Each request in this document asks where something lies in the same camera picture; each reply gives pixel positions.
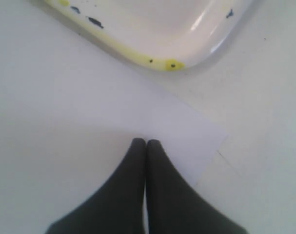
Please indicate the white paper with square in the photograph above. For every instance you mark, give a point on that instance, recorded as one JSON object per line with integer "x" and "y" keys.
{"x": 63, "y": 132}

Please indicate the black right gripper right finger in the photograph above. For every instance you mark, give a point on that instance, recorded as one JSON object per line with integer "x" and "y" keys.
{"x": 173, "y": 206}

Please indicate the white paint tray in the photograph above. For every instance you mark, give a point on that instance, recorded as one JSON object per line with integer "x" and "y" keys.
{"x": 161, "y": 35}

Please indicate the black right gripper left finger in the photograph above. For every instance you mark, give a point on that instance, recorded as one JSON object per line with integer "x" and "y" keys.
{"x": 117, "y": 206}

